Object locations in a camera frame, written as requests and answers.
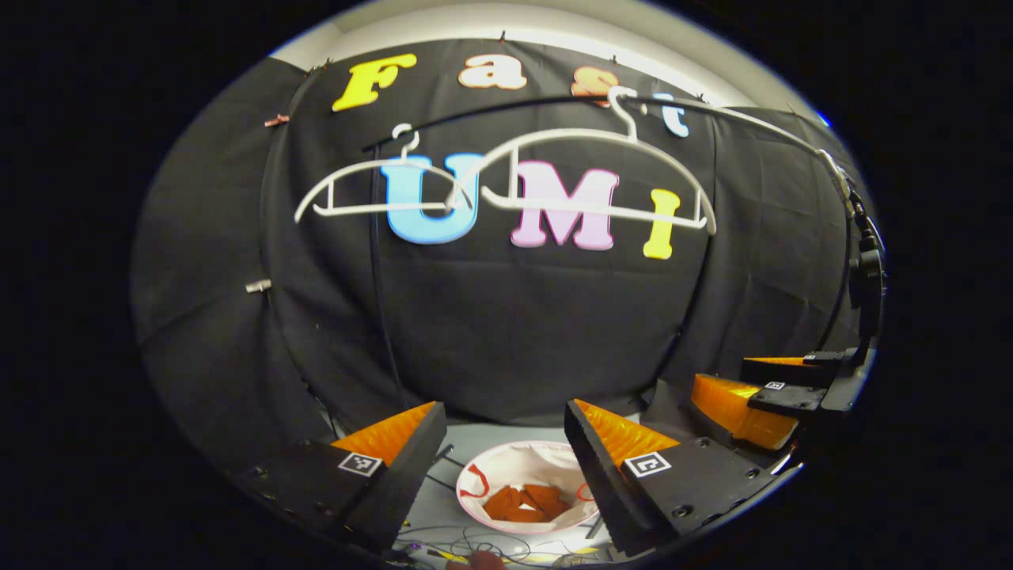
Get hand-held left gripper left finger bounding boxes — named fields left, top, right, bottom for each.
left=236, top=401, right=449, bottom=553

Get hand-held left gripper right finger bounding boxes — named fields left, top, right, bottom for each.
left=563, top=397, right=781, bottom=556

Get black clothes rack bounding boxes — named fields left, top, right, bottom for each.
left=362, top=93, right=859, bottom=412

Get orange-brown knit cardigan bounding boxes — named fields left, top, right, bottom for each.
left=483, top=484, right=571, bottom=523

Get white clothes hanger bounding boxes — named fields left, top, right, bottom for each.
left=455, top=85, right=717, bottom=237
left=294, top=124, right=476, bottom=225

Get white round laundry hamper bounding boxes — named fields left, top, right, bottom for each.
left=457, top=441, right=602, bottom=535

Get thin black floor cables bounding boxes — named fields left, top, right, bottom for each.
left=396, top=522, right=610, bottom=570

